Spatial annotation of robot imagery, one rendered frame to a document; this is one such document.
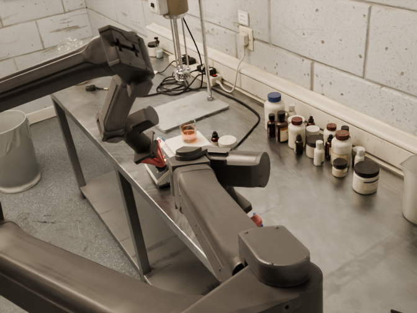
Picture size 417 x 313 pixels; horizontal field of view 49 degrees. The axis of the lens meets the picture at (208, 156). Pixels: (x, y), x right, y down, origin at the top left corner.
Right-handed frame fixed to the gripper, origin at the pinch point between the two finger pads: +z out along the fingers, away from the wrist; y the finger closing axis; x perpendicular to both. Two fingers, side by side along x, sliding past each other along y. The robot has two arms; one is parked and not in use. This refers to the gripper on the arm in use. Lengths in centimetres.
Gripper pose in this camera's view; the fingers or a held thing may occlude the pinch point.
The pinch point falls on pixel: (161, 163)
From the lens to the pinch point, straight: 141.1
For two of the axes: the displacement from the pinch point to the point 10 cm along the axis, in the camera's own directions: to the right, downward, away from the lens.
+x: -8.4, 4.1, 3.5
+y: -0.4, -7.0, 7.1
